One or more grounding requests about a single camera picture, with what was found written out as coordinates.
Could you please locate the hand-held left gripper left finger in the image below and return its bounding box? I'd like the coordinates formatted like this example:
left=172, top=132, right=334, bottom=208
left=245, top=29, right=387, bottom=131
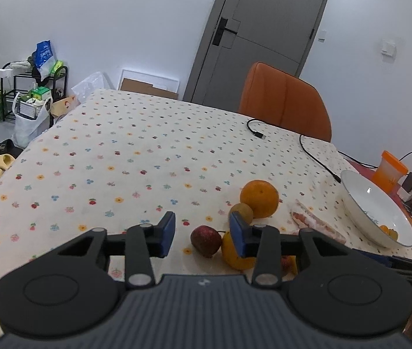
left=58, top=211, right=176, bottom=289

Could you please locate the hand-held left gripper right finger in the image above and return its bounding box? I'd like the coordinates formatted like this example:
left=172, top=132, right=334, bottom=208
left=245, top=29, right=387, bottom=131
left=229, top=211, right=352, bottom=288

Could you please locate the brown kiwi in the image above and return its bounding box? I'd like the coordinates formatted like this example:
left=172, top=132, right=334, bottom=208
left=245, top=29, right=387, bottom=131
left=228, top=202, right=254, bottom=225

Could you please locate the dark red apple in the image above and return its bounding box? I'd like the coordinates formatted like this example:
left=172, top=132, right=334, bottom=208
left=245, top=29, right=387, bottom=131
left=190, top=225, right=225, bottom=258

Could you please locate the large orange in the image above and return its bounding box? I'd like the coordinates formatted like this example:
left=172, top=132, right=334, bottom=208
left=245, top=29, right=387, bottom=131
left=240, top=179, right=279, bottom=219

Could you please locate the white bowl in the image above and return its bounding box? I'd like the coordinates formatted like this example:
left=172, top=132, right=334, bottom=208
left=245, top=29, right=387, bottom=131
left=340, top=170, right=412, bottom=248

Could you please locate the pink white packet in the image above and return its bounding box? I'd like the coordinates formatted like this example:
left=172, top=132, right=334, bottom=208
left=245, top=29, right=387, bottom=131
left=291, top=199, right=348, bottom=246

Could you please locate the grey power adapter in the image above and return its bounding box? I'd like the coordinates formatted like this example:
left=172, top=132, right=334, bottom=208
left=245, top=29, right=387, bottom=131
left=400, top=172, right=412, bottom=200

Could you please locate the orange lidded cup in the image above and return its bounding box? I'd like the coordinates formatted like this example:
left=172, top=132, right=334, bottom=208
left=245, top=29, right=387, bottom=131
left=371, top=150, right=409, bottom=194

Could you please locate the orange chair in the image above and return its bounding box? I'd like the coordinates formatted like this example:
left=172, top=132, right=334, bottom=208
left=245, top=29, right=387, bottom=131
left=238, top=62, right=332, bottom=143

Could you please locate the white board with cardboard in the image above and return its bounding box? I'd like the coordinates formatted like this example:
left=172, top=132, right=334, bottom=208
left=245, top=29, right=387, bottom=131
left=118, top=68, right=180, bottom=99

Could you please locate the tan bag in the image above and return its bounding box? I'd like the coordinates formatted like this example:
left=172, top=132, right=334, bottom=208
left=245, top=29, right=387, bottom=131
left=51, top=95, right=78, bottom=119

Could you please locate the clear plastic bag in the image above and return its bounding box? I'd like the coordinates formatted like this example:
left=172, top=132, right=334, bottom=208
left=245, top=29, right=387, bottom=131
left=71, top=72, right=114, bottom=107

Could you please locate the white plastic bag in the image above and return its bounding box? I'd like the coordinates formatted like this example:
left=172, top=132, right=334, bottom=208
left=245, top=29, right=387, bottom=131
left=11, top=92, right=54, bottom=148

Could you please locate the black slipper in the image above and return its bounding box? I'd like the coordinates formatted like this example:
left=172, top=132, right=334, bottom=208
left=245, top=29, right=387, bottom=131
left=0, top=139, right=24, bottom=159

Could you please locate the green white box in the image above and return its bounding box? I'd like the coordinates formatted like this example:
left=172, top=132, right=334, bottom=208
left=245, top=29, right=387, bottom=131
left=28, top=86, right=52, bottom=101

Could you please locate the black shoe rack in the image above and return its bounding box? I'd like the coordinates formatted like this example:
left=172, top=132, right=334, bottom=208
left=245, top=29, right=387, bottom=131
left=1, top=62, right=69, bottom=123

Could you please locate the grey door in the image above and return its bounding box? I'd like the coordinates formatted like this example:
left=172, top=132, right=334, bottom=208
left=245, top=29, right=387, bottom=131
left=182, top=0, right=335, bottom=104

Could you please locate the blue white bag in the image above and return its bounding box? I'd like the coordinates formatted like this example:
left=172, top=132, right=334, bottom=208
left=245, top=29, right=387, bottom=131
left=34, top=41, right=54, bottom=75

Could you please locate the thin black cable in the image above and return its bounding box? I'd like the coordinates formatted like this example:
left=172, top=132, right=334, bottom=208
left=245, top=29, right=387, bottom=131
left=337, top=150, right=378, bottom=170

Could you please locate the black usb cable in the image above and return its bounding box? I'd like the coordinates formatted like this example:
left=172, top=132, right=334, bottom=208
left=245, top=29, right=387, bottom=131
left=247, top=118, right=341, bottom=183

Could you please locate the black door handle lock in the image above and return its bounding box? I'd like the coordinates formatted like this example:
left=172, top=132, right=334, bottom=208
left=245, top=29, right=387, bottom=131
left=212, top=17, right=240, bottom=47

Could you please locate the white light switch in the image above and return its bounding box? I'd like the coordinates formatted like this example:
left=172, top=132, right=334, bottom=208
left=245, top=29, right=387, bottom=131
left=381, top=39, right=397, bottom=57

